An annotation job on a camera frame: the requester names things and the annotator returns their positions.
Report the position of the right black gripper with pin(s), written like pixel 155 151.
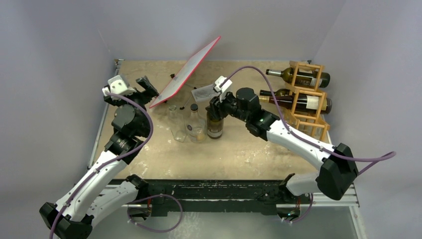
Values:
pixel 215 104

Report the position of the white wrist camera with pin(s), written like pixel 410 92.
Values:
pixel 221 87
pixel 119 86

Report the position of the red wine bottle gold cap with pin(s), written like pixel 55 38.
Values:
pixel 305 103

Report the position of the empty clear glass bottle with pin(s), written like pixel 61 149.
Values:
pixel 177 124

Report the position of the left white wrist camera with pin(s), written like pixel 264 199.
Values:
pixel 119 86

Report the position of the green wine bottle bottom row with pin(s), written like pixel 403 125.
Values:
pixel 214 127

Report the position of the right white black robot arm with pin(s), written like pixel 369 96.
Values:
pixel 335 173

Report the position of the wooden wine rack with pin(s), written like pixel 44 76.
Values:
pixel 313 91

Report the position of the black wire whiteboard stand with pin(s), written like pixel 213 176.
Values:
pixel 160 82

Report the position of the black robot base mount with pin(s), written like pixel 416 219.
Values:
pixel 158 197

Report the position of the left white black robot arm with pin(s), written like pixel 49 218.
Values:
pixel 75 215

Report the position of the aluminium table edge rail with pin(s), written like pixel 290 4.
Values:
pixel 118 63

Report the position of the clear white-label wine bottle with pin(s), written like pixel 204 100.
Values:
pixel 196 125

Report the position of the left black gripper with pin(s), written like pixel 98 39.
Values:
pixel 149 92

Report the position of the pink framed whiteboard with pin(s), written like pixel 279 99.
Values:
pixel 191 69

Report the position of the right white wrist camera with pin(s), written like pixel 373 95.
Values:
pixel 221 87

